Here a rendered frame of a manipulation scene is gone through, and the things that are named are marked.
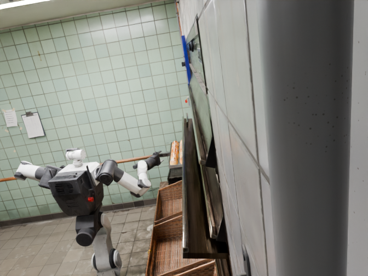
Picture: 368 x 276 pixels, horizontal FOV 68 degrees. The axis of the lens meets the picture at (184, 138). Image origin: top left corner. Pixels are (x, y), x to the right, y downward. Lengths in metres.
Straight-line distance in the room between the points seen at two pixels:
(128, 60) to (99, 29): 0.46
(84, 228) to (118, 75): 2.06
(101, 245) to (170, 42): 2.33
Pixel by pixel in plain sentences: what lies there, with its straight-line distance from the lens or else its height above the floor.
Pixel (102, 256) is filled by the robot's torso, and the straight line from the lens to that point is 2.27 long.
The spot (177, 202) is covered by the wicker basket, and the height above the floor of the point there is 0.59.
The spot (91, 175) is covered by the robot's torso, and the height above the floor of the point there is 1.36.
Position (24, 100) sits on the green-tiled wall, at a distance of 3.99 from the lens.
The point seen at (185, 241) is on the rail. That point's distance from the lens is 0.96.
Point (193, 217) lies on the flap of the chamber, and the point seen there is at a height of 1.41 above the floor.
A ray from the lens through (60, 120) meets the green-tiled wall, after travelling 3.86.
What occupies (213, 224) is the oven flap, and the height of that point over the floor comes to 1.47.
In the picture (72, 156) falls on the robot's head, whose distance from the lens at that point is 1.95.
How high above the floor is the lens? 2.04
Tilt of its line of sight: 18 degrees down
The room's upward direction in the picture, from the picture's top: 10 degrees counter-clockwise
